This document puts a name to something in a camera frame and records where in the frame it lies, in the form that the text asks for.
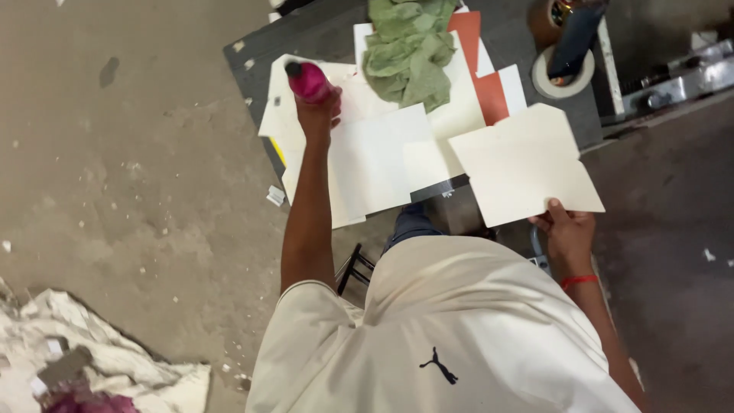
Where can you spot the person's left fingers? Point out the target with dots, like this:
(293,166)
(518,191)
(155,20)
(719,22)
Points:
(337,106)

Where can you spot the pink cloth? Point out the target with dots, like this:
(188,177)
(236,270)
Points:
(86,403)

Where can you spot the person's right hand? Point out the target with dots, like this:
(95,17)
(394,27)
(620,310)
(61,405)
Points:
(567,238)

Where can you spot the narrow white cardboard sheet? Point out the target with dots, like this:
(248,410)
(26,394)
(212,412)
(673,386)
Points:
(513,89)

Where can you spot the red thread wristband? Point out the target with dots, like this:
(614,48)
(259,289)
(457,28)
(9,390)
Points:
(578,280)

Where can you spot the white paper scrap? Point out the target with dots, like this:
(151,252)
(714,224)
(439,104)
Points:
(276,195)

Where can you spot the white masking tape roll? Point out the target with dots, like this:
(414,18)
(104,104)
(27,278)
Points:
(545,77)

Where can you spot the pink bottle with black cap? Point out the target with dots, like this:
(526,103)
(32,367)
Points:
(308,81)

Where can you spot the person's cream t-shirt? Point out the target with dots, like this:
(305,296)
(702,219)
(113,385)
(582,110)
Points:
(459,332)

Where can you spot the brown tape roll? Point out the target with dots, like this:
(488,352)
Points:
(542,23)

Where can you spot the grey metal clamp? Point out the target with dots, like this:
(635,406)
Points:
(538,252)

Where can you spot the orange cardboard sheet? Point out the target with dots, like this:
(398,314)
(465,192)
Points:
(492,97)
(465,31)

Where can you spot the person's blue jeans leg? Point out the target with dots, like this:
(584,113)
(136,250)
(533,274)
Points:
(410,226)

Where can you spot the cream notched cardboard sheet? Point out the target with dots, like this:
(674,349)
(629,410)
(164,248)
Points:
(525,163)

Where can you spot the black work table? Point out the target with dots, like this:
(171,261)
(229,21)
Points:
(286,34)

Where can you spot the large white cardboard sheet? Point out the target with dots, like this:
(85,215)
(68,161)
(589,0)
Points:
(375,163)

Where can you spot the black metal stool frame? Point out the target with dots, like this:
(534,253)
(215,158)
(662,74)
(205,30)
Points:
(354,269)

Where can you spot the green cloth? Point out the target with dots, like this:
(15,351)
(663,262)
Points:
(410,54)

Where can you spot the person's left hand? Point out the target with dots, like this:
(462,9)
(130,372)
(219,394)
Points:
(316,117)

